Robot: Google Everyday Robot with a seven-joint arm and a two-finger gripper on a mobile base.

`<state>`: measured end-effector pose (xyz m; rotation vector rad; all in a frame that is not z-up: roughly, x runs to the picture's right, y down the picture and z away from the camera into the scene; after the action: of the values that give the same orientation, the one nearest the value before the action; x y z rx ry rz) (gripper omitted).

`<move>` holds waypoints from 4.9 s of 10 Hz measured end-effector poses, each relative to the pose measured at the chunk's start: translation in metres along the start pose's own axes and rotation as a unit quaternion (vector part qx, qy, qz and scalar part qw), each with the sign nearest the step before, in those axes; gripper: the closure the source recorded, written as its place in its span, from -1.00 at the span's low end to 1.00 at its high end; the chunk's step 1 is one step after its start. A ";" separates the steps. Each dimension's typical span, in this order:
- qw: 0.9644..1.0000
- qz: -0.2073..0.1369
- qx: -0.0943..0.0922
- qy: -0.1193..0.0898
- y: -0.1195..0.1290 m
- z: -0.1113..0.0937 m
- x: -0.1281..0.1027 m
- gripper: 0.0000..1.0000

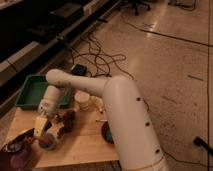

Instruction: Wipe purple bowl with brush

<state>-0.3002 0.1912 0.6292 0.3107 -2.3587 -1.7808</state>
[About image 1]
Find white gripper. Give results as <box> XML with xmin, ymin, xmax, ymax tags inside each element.
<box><xmin>34</xmin><ymin>85</ymin><xmax>61</xmax><ymax>137</ymax></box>

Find brush with red handle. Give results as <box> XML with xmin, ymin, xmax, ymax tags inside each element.
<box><xmin>6</xmin><ymin>129</ymin><xmax>40</xmax><ymax>151</ymax></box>

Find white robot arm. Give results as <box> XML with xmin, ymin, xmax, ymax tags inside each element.
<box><xmin>34</xmin><ymin>69</ymin><xmax>169</xmax><ymax>171</ymax></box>

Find purple bowl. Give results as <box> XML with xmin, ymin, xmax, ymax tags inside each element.
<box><xmin>0</xmin><ymin>128</ymin><xmax>36</xmax><ymax>171</ymax></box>

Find small grey cup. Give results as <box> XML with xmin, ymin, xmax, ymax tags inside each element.
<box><xmin>38</xmin><ymin>133</ymin><xmax>56</xmax><ymax>150</ymax></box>

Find brown stuffed toy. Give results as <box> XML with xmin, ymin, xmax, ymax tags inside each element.
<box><xmin>56</xmin><ymin>110</ymin><xmax>75</xmax><ymax>139</ymax></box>

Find green plastic tray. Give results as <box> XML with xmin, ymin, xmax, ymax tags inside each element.
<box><xmin>15</xmin><ymin>75</ymin><xmax>72</xmax><ymax>110</ymax></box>

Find white cylindrical container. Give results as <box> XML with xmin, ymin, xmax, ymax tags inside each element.
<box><xmin>74</xmin><ymin>91</ymin><xmax>90</xmax><ymax>111</ymax></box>

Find black power adapter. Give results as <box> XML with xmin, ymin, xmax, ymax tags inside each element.
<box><xmin>71</xmin><ymin>64</ymin><xmax>87</xmax><ymax>76</ymax></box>

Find office chair base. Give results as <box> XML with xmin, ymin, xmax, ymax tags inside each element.
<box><xmin>117</xmin><ymin>0</ymin><xmax>151</xmax><ymax>16</ymax></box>

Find black object floor right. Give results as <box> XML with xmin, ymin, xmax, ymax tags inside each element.
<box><xmin>193</xmin><ymin>137</ymin><xmax>213</xmax><ymax>156</ymax></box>

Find tangled black floor cables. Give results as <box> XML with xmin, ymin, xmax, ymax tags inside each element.
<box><xmin>56</xmin><ymin>33</ymin><xmax>134</xmax><ymax>79</ymax></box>

